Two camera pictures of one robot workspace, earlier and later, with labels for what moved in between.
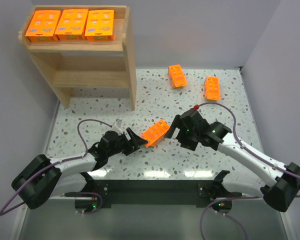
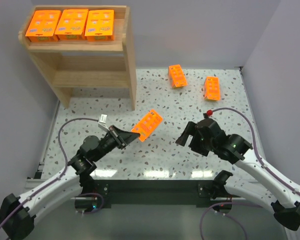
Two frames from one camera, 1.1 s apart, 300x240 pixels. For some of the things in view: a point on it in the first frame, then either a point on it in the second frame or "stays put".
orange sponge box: [212, 90] stays put
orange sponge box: [44, 27] stays put
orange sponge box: [155, 133] to [147, 125]
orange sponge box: [72, 25] stays put
